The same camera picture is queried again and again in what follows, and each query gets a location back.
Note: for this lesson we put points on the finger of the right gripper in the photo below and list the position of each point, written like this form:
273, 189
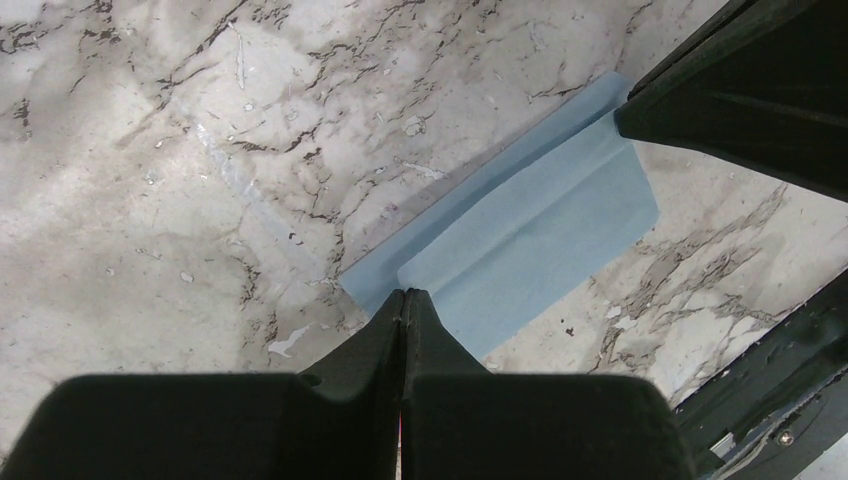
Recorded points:
761, 84

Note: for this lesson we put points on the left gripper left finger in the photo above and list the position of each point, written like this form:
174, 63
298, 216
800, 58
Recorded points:
337, 419

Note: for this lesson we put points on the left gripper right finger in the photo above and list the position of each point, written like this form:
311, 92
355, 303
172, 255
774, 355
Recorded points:
462, 421

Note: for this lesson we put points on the light blue cleaning cloth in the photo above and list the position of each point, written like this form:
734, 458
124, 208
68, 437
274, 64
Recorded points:
529, 226

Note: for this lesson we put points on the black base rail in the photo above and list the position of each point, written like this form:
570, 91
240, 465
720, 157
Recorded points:
781, 404

